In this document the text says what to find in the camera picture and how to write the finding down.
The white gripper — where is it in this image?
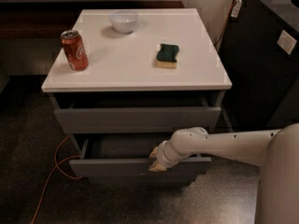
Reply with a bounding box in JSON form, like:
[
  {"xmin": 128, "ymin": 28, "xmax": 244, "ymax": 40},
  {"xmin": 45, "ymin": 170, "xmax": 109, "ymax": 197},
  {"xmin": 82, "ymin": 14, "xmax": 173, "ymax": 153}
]
[{"xmin": 149, "ymin": 141, "xmax": 181, "ymax": 172}]

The grey drawer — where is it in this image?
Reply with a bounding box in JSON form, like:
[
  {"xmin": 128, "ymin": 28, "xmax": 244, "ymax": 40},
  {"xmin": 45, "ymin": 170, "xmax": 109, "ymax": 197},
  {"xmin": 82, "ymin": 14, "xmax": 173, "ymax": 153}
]
[
  {"xmin": 69, "ymin": 133, "xmax": 211, "ymax": 180},
  {"xmin": 54, "ymin": 94, "xmax": 221, "ymax": 133},
  {"xmin": 89, "ymin": 175, "xmax": 196, "ymax": 187}
]

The red coke can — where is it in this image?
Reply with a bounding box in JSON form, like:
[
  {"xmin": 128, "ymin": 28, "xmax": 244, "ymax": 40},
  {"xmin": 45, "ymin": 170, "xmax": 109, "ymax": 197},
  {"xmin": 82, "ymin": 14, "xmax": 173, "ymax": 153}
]
[{"xmin": 61, "ymin": 30, "xmax": 89, "ymax": 71}]

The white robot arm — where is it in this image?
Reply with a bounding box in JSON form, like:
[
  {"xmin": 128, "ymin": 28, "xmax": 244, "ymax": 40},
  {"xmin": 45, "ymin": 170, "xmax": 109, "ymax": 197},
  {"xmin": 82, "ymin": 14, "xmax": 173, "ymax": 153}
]
[{"xmin": 149, "ymin": 123, "xmax": 299, "ymax": 224}]

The grey top drawer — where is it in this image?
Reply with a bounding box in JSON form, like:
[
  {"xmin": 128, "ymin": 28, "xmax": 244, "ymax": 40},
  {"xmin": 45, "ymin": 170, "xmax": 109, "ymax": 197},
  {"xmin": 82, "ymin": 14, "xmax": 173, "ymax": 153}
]
[{"xmin": 54, "ymin": 94, "xmax": 221, "ymax": 133}]

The grey bottom drawer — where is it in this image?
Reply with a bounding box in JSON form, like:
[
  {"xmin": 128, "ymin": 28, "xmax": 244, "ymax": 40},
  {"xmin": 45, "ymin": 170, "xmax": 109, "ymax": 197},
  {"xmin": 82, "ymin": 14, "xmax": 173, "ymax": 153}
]
[{"xmin": 89, "ymin": 175, "xmax": 196, "ymax": 187}]

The grey cabinet with white top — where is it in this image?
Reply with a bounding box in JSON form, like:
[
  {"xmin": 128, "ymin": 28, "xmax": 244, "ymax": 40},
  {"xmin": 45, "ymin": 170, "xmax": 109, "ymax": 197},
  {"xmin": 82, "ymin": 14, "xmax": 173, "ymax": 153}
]
[{"xmin": 41, "ymin": 8, "xmax": 234, "ymax": 186}]

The green and yellow sponge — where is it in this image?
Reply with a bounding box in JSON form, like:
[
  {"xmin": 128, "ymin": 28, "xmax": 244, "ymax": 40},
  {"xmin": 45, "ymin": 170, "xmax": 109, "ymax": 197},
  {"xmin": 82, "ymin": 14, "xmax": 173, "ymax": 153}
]
[{"xmin": 156, "ymin": 44, "xmax": 179, "ymax": 68}]

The white bowl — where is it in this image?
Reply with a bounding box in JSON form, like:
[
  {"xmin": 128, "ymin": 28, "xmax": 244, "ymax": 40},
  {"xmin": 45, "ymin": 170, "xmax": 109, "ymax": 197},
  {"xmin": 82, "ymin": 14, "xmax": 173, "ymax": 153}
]
[{"xmin": 109, "ymin": 10, "xmax": 138, "ymax": 34}]

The black side cabinet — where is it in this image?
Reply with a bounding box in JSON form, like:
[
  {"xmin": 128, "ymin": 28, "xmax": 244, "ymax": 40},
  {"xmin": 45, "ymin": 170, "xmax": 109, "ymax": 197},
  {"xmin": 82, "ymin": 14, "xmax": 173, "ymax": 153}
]
[{"xmin": 219, "ymin": 0, "xmax": 299, "ymax": 130}]

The white label on cabinet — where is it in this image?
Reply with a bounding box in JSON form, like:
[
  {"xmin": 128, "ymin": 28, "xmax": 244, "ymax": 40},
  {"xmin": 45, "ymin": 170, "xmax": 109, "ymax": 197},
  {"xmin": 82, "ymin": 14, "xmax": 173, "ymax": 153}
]
[{"xmin": 277, "ymin": 30, "xmax": 297, "ymax": 55}]

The dark wooden bench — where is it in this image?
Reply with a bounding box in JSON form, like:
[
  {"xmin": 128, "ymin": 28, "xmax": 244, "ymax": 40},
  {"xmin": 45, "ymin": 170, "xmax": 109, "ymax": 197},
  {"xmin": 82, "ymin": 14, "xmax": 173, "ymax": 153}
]
[{"xmin": 0, "ymin": 1, "xmax": 184, "ymax": 38}]

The orange cable on floor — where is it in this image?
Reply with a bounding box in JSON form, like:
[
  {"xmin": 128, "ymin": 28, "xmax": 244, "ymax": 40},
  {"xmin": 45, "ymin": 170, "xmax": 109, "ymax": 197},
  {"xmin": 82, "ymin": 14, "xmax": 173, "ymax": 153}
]
[{"xmin": 30, "ymin": 134, "xmax": 83, "ymax": 224}]

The white tag on cable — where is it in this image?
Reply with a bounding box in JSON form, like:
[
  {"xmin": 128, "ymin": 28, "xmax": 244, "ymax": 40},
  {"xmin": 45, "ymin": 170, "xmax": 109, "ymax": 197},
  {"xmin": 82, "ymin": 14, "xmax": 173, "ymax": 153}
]
[{"xmin": 231, "ymin": 0, "xmax": 242, "ymax": 18}]

